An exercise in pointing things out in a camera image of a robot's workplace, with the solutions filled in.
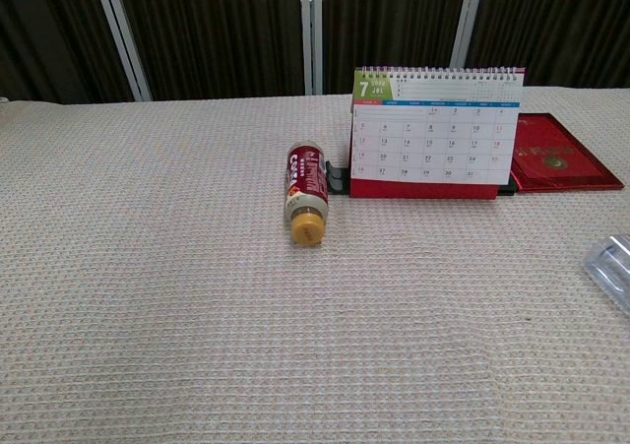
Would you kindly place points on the red base desk calendar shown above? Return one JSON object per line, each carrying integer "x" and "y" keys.
{"x": 433, "y": 144}

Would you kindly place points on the red label coffee bottle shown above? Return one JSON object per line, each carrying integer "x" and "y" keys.
{"x": 305, "y": 178}

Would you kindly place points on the black binder clip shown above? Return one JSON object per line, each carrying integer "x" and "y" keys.
{"x": 507, "y": 189}
{"x": 337, "y": 178}

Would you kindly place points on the beige woven tablecloth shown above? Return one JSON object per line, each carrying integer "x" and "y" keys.
{"x": 147, "y": 267}

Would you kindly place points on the red booklet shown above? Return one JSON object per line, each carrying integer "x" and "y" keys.
{"x": 556, "y": 168}

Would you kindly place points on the clear plastic bottle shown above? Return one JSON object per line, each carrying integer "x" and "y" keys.
{"x": 612, "y": 267}

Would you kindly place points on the black folding screen white frame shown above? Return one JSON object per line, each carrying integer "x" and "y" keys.
{"x": 221, "y": 30}

